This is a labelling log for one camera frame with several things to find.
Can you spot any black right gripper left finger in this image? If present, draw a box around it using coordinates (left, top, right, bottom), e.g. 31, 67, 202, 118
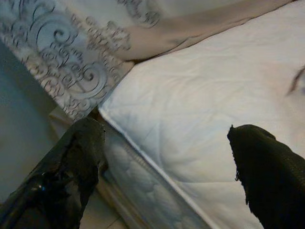
0, 116, 109, 229

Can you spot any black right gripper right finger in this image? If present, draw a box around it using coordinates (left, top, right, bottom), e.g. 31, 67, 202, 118
226, 123, 305, 229

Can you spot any white quilted mattress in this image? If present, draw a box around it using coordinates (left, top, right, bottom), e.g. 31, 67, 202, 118
95, 0, 305, 229

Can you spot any beige bed sheet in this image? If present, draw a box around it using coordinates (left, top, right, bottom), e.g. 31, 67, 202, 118
123, 0, 294, 62

